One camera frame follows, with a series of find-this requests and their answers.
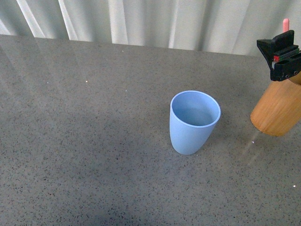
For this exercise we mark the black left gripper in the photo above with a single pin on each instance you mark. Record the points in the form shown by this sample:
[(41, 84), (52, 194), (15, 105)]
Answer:
[(282, 56)]

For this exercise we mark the blue cup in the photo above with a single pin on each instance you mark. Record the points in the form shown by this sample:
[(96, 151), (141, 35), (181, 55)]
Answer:
[(193, 116)]

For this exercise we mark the white curtain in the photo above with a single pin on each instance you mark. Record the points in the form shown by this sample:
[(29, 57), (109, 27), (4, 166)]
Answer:
[(224, 26)]

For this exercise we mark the bamboo chopstick holder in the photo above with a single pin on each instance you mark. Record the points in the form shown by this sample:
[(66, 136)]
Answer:
[(279, 108)]

